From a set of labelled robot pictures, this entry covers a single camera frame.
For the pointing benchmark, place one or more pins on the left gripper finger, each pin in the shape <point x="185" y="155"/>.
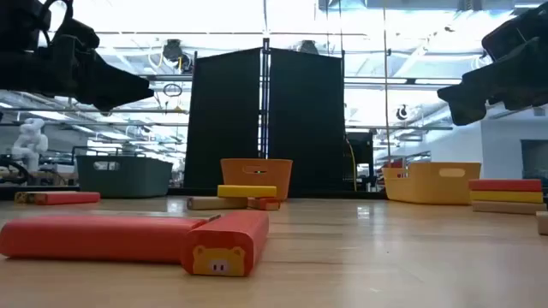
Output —
<point x="115" y="90"/>

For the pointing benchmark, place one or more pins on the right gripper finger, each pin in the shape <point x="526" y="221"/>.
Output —
<point x="471" y="94"/>

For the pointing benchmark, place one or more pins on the red wooden block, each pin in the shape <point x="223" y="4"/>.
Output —
<point x="265" y="204"/>
<point x="94" y="237"/>
<point x="505" y="185"/>
<point x="68" y="198"/>

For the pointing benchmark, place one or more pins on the yellow plastic bin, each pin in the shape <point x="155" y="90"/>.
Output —
<point x="428" y="188"/>

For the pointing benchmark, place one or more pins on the yellow wooden block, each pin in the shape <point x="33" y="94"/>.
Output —
<point x="506" y="197"/>
<point x="23" y="197"/>
<point x="246" y="191"/>

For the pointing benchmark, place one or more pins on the red block with lion face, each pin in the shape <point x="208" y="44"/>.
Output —
<point x="231" y="233"/>

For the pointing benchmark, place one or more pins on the black hanging device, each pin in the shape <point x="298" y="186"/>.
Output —
<point x="308" y="46"/>
<point x="173" y="49"/>
<point x="401" y="112"/>

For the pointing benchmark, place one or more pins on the white humanoid robot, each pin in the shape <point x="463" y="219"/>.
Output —
<point x="30" y="143"/>

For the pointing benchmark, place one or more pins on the thin metal pole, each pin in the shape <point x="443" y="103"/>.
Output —
<point x="385" y="107"/>

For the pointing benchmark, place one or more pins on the teal plastic bin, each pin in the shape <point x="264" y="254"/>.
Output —
<point x="128" y="179"/>

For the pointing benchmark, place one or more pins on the cluttered workbench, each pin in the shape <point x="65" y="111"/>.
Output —
<point x="51" y="175"/>

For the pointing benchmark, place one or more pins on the black folding partition screen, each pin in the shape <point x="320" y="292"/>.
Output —
<point x="222" y="120"/>

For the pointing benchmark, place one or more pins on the black equipment rack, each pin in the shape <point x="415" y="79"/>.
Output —
<point x="364" y="147"/>

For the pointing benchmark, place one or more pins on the orange plastic bin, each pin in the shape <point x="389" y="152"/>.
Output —
<point x="278" y="175"/>

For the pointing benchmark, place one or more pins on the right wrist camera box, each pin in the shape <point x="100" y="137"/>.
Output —
<point x="514" y="34"/>

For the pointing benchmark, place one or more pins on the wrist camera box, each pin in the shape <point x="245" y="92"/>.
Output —
<point x="514" y="34"/>
<point x="75" y="36"/>

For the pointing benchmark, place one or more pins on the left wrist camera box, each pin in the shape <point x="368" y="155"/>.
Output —
<point x="75" y="36"/>

